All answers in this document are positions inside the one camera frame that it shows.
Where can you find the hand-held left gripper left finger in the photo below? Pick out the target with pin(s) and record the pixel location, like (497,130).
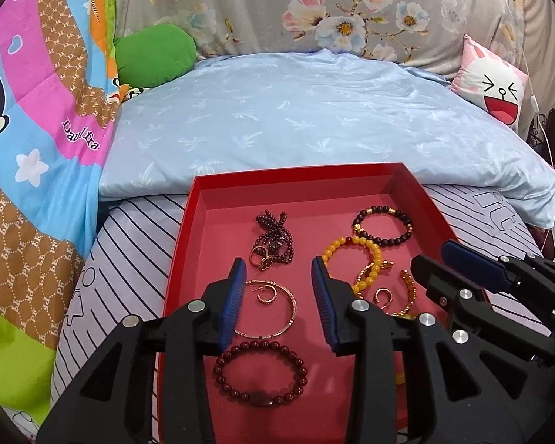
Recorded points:
(233,307)

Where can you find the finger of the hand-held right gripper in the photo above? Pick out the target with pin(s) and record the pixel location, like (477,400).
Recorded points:
(439,277)
(476,266)

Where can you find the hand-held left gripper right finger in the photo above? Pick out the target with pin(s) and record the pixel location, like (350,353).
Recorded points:
(324,307)

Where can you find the thin gold bangle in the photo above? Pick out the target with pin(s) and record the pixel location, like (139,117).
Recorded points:
(291,319)

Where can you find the gold hoop earring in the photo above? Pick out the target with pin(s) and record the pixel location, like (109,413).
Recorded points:
(269,297)

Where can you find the gold clover earring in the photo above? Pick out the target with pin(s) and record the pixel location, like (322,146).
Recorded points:
(268,262)

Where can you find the red cardboard box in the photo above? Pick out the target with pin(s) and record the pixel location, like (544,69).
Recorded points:
(300,194)

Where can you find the dark garnet bead strand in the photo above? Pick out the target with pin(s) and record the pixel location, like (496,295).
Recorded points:
(273,231)

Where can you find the grey striped bedsheet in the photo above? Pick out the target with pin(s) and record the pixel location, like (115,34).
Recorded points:
(120,249)

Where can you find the pink rabbit face pillow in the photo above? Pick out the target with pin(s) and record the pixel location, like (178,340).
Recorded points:
(495,83)

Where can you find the light blue blanket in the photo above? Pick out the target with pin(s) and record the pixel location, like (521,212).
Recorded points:
(305,115)

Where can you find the colourful cartoon monkey blanket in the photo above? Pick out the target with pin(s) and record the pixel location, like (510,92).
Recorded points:
(41,194)

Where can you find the grey draped cloth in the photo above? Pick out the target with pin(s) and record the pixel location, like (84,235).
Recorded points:
(541,32)

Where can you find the green plush pillow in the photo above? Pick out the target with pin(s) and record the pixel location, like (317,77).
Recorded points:
(152,55)

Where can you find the grey floral pillow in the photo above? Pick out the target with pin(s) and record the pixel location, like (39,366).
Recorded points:
(259,4)

